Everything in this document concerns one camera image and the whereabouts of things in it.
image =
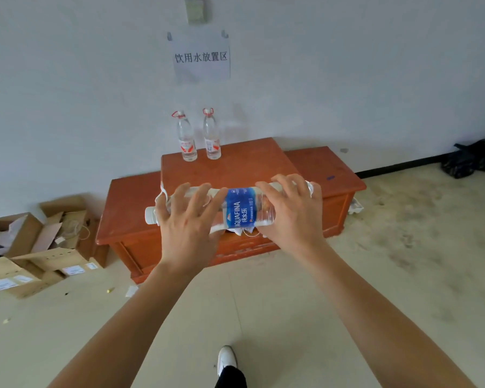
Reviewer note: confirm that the crumpled white paper scrap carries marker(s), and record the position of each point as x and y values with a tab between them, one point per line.
131	290

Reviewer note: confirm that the white plastic bag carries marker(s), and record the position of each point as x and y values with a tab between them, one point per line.
355	208

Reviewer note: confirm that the orange wooden cabinet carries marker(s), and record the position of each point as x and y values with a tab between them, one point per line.
226	165

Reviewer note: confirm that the blue-label Aquafina bottle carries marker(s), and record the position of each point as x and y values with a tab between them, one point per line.
238	210

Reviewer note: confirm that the labelled cardboard box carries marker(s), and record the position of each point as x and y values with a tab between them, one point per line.
52	258
8	270

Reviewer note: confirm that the person's right forearm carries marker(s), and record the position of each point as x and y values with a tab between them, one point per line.
380	319

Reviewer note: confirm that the person's left hand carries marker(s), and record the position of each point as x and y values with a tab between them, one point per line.
186	238

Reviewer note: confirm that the white wall switch plate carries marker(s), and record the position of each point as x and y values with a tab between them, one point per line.
195	12

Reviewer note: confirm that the person's black trousers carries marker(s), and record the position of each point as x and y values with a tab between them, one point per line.
230	379

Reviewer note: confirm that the person's white shoe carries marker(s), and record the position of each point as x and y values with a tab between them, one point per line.
227	357

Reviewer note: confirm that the black plastic bag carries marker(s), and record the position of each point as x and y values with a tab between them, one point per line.
465	161

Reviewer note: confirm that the person's right hand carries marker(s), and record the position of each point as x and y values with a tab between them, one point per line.
299	222

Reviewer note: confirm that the person's left forearm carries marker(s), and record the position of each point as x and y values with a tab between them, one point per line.
137	331

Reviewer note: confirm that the white paper sign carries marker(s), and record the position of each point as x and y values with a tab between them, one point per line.
202	72

